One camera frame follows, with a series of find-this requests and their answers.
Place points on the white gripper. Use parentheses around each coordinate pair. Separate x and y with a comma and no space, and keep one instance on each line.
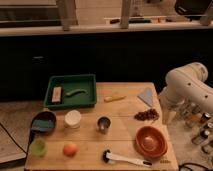
(167,115)

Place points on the yellow banana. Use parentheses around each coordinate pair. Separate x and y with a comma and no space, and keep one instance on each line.
(114,98)

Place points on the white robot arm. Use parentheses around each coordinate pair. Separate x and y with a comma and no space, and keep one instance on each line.
(185,83)

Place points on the small metal cup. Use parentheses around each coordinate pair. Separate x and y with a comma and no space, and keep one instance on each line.
(103,124)

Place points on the white paper cup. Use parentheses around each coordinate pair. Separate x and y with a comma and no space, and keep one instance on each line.
(72,119)

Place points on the green plastic cup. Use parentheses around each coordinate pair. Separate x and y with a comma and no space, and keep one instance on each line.
(38,147)

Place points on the bunch of dark grapes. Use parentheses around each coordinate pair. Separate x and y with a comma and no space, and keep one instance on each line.
(150,114)

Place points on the red orange bowl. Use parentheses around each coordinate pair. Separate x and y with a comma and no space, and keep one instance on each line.
(150,142)

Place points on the grey folded cloth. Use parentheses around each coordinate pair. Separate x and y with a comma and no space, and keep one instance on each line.
(146,97)

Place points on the spice bottle rack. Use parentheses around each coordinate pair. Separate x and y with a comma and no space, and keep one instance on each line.
(195,119)

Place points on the green chili pepper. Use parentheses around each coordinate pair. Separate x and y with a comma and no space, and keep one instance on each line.
(75,92)

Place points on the orange fruit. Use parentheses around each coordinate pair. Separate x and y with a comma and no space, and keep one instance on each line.
(70,149)

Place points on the green plastic tray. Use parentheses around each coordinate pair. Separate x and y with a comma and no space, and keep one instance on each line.
(68,83)

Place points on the wooden block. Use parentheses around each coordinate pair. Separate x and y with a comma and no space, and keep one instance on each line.
(56,94)

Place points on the dark bowl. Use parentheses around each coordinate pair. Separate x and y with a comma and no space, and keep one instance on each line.
(44,115)

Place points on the blue green sponge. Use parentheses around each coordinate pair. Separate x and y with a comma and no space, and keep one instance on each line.
(42,125)

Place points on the white handled dish brush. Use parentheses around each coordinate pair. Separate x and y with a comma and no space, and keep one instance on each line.
(108,155)

